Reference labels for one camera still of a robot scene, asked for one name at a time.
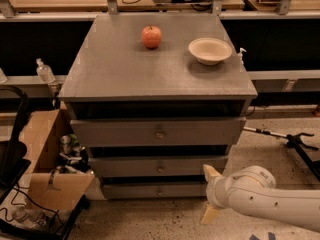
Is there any grey top drawer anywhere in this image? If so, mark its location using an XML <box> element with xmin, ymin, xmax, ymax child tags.
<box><xmin>71</xmin><ymin>117</ymin><xmax>245</xmax><ymax>147</ymax></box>

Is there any black stand with metal pole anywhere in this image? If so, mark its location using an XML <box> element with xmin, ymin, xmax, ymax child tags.
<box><xmin>244</xmin><ymin>127</ymin><xmax>320</xmax><ymax>181</ymax></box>

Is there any brown cardboard box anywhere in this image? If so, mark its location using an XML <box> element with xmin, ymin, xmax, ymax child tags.
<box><xmin>20</xmin><ymin>110</ymin><xmax>95</xmax><ymax>210</ymax></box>

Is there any red apple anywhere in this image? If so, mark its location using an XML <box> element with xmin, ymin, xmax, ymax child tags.
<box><xmin>141</xmin><ymin>25</ymin><xmax>162</xmax><ymax>49</ymax></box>

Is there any clear sanitizer bottle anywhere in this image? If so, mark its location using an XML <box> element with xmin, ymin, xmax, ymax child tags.
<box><xmin>36</xmin><ymin>58</ymin><xmax>56</xmax><ymax>83</ymax></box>

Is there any small white pump bottle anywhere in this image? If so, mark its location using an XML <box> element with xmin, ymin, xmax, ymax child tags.
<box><xmin>238</xmin><ymin>47</ymin><xmax>247</xmax><ymax>65</ymax></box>

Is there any black chair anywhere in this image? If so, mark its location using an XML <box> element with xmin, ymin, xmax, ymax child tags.
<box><xmin>0</xmin><ymin>85</ymin><xmax>31</xmax><ymax>204</ymax></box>

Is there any grey bottom drawer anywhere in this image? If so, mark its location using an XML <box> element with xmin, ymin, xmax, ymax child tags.
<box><xmin>101</xmin><ymin>182</ymin><xmax>207</xmax><ymax>199</ymax></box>

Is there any white paper bowl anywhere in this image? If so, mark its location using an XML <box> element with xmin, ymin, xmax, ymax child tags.
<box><xmin>188</xmin><ymin>38</ymin><xmax>232</xmax><ymax>65</ymax></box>

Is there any grey middle drawer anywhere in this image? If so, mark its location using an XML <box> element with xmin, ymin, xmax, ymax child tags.
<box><xmin>89</xmin><ymin>156</ymin><xmax>228</xmax><ymax>177</ymax></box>

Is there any clutter inside cardboard box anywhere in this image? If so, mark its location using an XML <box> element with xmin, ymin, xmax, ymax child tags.
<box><xmin>56</xmin><ymin>134</ymin><xmax>91</xmax><ymax>174</ymax></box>

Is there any grey drawer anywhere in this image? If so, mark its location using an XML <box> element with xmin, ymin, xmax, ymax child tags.
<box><xmin>71</xmin><ymin>117</ymin><xmax>245</xmax><ymax>147</ymax></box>
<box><xmin>101</xmin><ymin>182</ymin><xmax>207</xmax><ymax>199</ymax></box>
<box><xmin>89</xmin><ymin>156</ymin><xmax>228</xmax><ymax>177</ymax></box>

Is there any grey wooden drawer cabinet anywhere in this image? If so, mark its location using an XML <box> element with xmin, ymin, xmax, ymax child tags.
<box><xmin>59</xmin><ymin>13</ymin><xmax>257</xmax><ymax>187</ymax></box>

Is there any black floor cable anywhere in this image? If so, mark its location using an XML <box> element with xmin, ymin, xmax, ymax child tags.
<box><xmin>0</xmin><ymin>183</ymin><xmax>68</xmax><ymax>235</ymax></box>

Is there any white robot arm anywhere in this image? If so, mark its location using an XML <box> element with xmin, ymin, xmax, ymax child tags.
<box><xmin>201</xmin><ymin>164</ymin><xmax>320</xmax><ymax>232</ymax></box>

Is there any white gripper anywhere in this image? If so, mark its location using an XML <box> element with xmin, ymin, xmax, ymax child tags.
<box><xmin>201</xmin><ymin>164</ymin><xmax>234</xmax><ymax>225</ymax></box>

